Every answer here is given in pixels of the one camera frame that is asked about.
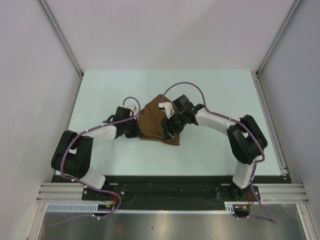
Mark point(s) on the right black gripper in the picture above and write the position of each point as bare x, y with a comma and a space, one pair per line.
166, 124

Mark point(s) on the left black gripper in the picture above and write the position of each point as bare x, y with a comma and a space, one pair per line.
136, 133

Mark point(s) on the brown cloth napkin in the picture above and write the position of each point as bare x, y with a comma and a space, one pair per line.
149, 122

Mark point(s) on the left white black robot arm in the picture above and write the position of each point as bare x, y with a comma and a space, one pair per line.
74, 151

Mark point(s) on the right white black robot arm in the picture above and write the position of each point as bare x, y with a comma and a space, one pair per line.
246, 139

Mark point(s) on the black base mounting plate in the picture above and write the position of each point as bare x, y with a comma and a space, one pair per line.
207, 187

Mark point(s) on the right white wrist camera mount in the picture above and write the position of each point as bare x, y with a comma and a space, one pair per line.
168, 108

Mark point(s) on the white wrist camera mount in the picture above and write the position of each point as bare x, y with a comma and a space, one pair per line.
132, 109
168, 108

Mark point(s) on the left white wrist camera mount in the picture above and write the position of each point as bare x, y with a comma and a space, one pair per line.
132, 109

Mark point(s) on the right side aluminium rail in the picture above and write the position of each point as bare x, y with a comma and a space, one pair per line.
270, 125

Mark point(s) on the aluminium rail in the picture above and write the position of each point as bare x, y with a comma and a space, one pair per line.
66, 192
270, 125

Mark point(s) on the aluminium front rail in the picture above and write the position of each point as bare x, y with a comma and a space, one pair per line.
66, 192

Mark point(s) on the left aluminium corner post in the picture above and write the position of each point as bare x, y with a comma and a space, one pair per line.
48, 13

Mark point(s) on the aluminium corner post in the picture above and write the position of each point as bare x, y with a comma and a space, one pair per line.
294, 8
48, 13

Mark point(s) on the right aluminium corner post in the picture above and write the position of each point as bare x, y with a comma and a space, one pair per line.
294, 8

